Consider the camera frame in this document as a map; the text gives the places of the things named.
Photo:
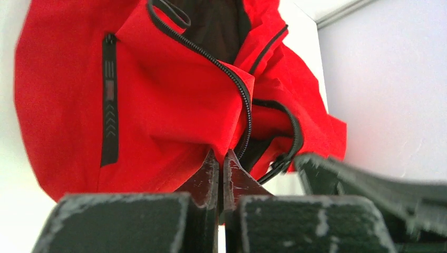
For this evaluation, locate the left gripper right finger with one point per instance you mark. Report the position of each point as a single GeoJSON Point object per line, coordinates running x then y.
{"type": "Point", "coordinates": [257, 221]}

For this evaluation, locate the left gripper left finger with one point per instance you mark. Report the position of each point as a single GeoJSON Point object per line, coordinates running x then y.
{"type": "Point", "coordinates": [183, 221]}

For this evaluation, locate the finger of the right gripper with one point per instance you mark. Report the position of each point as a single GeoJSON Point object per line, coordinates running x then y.
{"type": "Point", "coordinates": [413, 212]}

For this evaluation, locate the red jacket black lining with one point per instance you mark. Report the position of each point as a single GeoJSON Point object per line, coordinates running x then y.
{"type": "Point", "coordinates": [131, 96]}

